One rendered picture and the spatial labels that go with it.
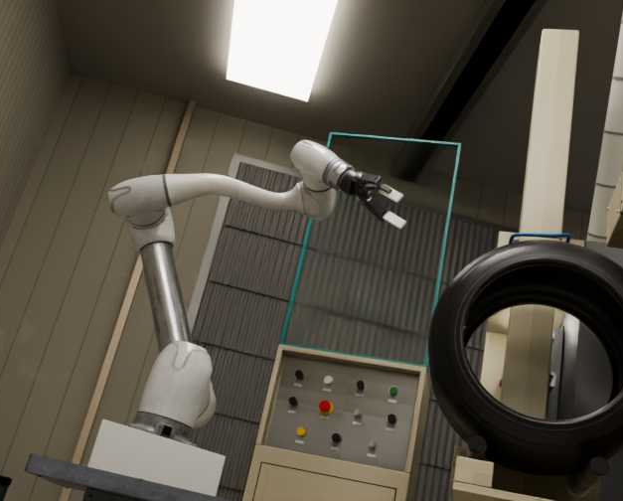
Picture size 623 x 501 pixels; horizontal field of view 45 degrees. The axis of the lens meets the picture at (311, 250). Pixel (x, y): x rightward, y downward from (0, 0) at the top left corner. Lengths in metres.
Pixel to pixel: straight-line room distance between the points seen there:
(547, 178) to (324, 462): 1.22
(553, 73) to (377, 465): 1.51
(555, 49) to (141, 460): 1.99
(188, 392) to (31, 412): 3.41
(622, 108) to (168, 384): 1.93
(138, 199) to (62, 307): 3.24
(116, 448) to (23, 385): 3.52
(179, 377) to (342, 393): 0.90
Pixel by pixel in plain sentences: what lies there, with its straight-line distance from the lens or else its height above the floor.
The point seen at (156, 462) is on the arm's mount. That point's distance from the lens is 1.89.
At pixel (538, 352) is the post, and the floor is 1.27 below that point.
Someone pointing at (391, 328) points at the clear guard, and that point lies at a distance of 2.77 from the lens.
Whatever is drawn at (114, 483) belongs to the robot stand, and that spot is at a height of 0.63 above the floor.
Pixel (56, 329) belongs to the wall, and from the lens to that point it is 5.43.
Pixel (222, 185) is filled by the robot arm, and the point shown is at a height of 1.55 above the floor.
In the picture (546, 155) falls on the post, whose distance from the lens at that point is 2.64.
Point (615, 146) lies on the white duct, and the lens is 3.03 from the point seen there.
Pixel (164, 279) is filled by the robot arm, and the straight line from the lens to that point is 2.33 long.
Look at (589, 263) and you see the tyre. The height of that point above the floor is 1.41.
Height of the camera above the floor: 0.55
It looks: 22 degrees up
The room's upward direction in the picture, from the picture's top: 13 degrees clockwise
